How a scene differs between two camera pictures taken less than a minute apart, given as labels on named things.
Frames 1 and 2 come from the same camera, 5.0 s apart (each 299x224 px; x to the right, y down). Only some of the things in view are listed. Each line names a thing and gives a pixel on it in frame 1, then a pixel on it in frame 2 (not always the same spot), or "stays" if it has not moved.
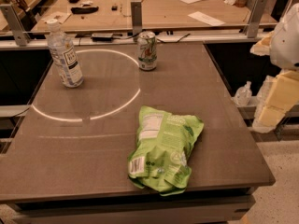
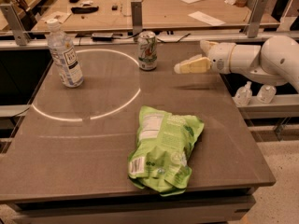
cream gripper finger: x=282 y=94 to x=193 y=64
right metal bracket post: x=259 y=5 stays
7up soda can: x=147 y=50 stays
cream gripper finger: x=263 y=47 to x=206 y=46
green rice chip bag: x=161 y=161 stays
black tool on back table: x=84 y=10 stays
